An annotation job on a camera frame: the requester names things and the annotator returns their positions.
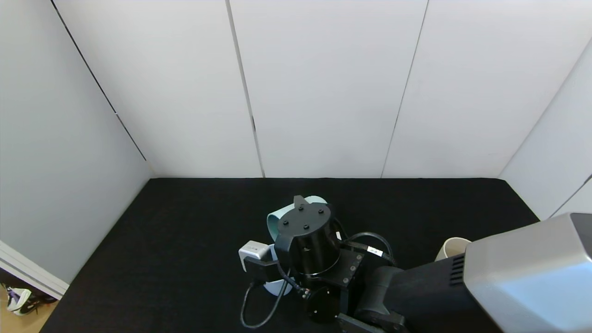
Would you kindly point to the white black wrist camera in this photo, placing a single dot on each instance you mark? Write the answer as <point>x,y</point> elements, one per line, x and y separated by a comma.
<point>253,249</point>

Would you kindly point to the white sneaker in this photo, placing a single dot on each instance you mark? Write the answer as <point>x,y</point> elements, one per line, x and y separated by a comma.
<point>18,298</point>

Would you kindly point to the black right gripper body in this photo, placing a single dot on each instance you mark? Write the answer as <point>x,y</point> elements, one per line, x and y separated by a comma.
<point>310,245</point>

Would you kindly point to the white panel base rail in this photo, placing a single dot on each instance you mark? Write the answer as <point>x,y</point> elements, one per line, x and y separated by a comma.
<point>32,273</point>

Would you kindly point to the beige plastic cup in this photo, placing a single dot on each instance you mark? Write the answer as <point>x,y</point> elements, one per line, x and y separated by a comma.
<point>451,249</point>

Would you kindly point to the light blue plastic cup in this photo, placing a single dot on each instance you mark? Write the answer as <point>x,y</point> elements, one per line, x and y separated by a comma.
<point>275,289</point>

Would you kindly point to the black fabric table cover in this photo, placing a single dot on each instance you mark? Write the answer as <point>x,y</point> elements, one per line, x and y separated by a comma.
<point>185,231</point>

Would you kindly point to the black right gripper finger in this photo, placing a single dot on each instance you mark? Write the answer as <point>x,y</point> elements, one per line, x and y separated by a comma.
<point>300,201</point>

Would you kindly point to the teal plastic cup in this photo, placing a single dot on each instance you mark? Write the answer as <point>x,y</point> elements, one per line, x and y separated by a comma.
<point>273,222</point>

